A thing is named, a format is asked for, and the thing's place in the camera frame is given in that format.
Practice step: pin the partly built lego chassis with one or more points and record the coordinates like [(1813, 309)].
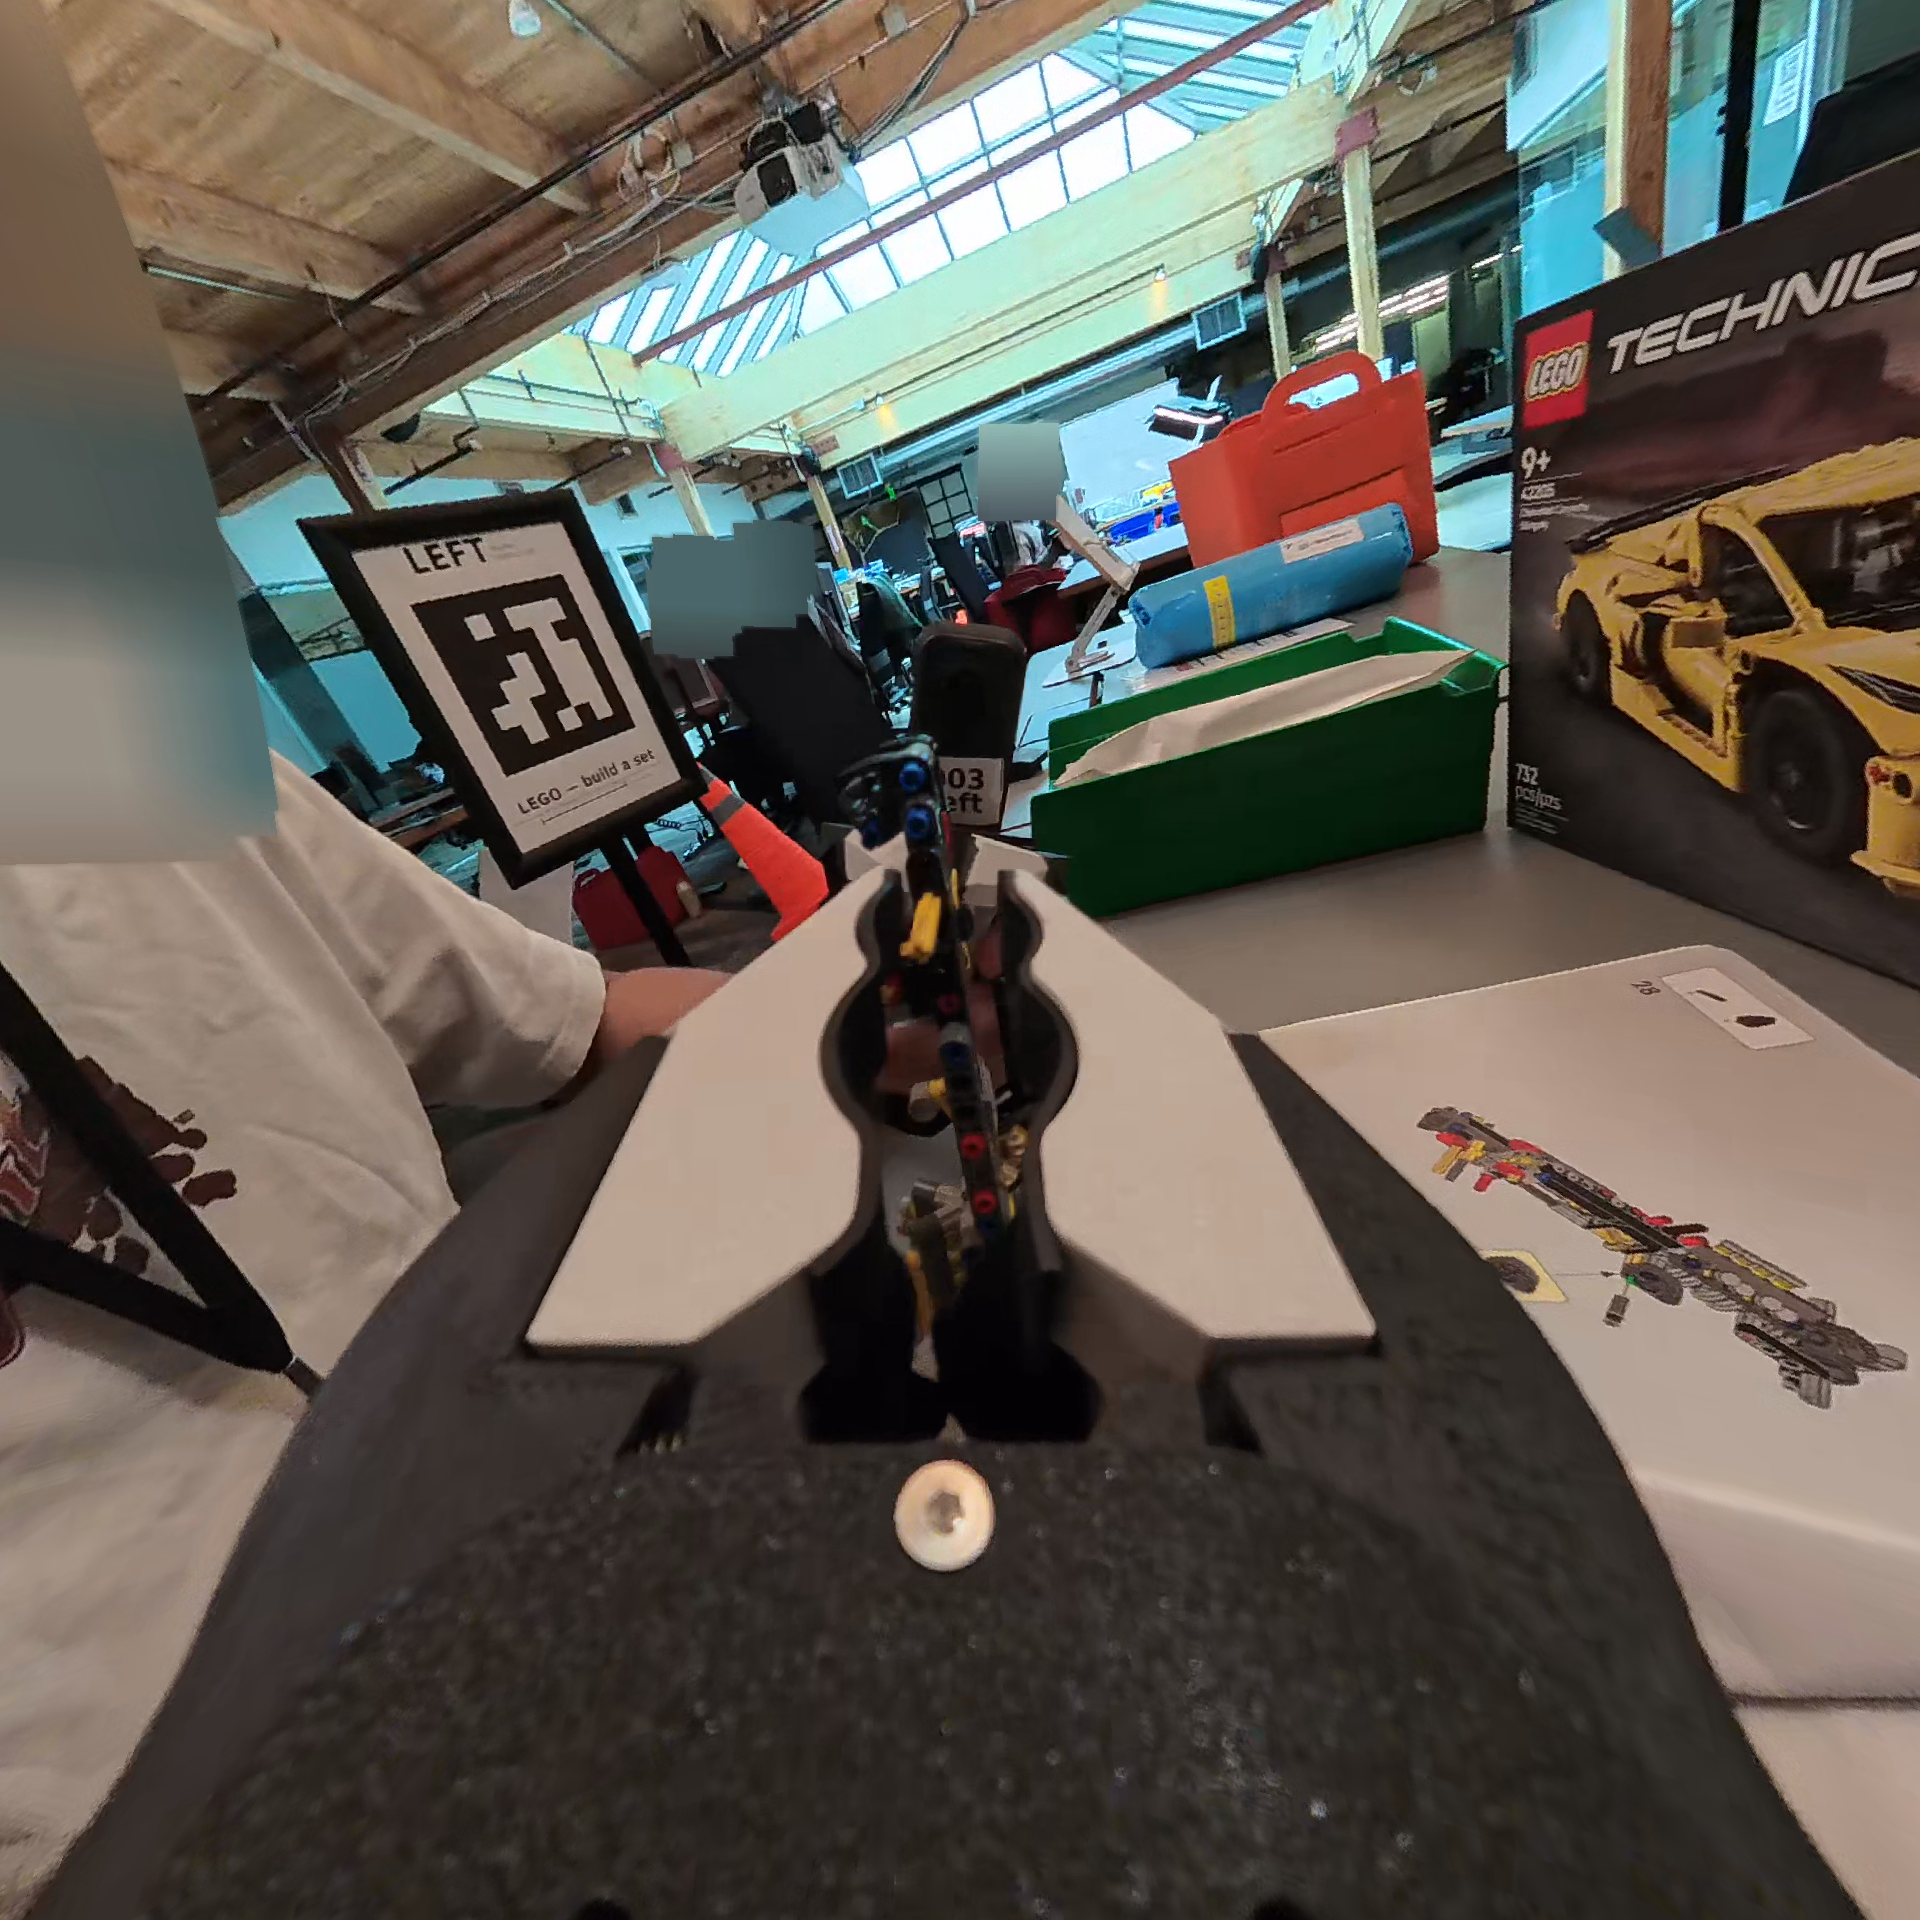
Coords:
[(927, 839)]

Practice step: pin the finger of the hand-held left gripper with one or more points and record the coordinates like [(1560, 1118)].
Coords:
[(1028, 863), (873, 858)]

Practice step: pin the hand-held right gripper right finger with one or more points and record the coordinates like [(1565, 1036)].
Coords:
[(1200, 1201)]

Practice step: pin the orange traffic cone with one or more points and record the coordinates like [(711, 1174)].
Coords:
[(774, 869)]

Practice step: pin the white paper bag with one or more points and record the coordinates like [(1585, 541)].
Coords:
[(1245, 714)]

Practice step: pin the orange carry case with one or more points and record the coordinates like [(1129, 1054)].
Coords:
[(1319, 452)]

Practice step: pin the wooden board desk stand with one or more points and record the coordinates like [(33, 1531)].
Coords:
[(1103, 563)]

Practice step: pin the lego instruction booklet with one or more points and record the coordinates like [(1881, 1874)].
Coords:
[(1652, 1501)]

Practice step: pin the lego set box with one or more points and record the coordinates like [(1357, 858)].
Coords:
[(1725, 452)]

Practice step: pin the green plastic bin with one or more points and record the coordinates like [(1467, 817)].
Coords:
[(1276, 826)]

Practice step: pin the person's left forearm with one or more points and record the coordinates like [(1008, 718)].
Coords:
[(662, 1021)]

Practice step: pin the blue wrapped roll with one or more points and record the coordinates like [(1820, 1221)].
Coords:
[(1276, 594)]

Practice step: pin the framed marker placard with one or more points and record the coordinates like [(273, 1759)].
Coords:
[(451, 570)]

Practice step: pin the person's left hand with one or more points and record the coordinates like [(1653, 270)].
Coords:
[(905, 1051)]

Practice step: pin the red office chair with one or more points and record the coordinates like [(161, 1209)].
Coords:
[(1028, 601)]

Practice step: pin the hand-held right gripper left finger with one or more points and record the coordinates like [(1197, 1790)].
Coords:
[(704, 1201)]

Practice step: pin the white ceiling projector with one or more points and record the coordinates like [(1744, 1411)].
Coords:
[(787, 182)]

